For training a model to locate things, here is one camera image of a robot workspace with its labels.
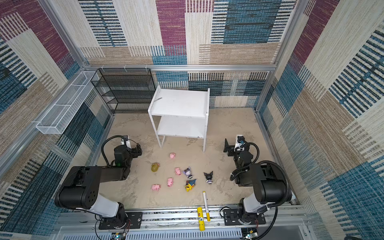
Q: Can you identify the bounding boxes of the black-eared figure toy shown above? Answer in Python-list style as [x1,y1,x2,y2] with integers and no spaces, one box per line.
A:
[204,171,213,185]

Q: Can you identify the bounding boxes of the purple-eared black figure toy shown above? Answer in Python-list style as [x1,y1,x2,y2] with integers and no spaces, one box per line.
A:
[183,167,193,180]

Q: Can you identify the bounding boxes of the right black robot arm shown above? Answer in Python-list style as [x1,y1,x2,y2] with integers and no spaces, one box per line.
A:
[223,136,295,226]

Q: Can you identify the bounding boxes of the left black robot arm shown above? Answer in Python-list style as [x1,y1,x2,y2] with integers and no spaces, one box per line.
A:
[54,135,143,229]

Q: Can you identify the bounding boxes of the white two-tier shelf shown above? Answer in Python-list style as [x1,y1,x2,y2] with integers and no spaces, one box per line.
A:
[148,86,210,152]

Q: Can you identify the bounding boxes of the olive green toy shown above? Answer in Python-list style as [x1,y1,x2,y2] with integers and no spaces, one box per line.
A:
[151,163,160,173]

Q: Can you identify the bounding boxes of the pink pig toy left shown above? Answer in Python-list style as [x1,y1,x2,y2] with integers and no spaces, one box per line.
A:
[151,184,161,191]

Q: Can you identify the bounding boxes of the pink pig toy lower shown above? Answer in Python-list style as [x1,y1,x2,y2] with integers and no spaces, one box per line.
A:
[167,178,174,187]

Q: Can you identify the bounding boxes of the pink pig toy middle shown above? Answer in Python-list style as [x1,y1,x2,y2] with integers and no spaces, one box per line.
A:
[175,168,182,176]

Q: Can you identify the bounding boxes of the yellow blue figure toy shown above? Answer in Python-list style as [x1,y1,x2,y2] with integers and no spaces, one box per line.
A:
[185,179,196,192]

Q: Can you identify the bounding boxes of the white yellow marker pen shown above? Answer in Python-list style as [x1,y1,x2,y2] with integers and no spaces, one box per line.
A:
[203,191,211,222]

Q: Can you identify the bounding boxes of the yellow glue stick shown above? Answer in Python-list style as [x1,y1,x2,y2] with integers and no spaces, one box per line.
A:
[197,207,205,232]

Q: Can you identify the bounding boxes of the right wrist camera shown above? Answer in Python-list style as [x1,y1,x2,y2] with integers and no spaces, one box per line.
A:
[235,135,247,152]

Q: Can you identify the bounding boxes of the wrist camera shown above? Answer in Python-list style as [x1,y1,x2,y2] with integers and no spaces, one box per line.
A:
[121,136,131,148]
[235,135,247,152]

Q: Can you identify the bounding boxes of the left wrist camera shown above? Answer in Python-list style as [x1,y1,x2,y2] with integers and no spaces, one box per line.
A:
[121,136,131,148]

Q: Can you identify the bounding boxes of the black wire mesh rack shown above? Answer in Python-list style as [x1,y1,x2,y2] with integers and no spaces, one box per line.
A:
[91,68,156,114]

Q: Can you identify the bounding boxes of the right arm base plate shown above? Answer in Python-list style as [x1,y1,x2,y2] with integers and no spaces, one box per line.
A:
[222,209,266,226]

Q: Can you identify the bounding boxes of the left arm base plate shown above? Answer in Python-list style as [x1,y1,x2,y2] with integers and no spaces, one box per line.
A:
[98,212,143,230]

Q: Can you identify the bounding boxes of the white wire mesh basket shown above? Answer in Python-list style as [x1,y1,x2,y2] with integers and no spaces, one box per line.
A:
[36,71,95,135]

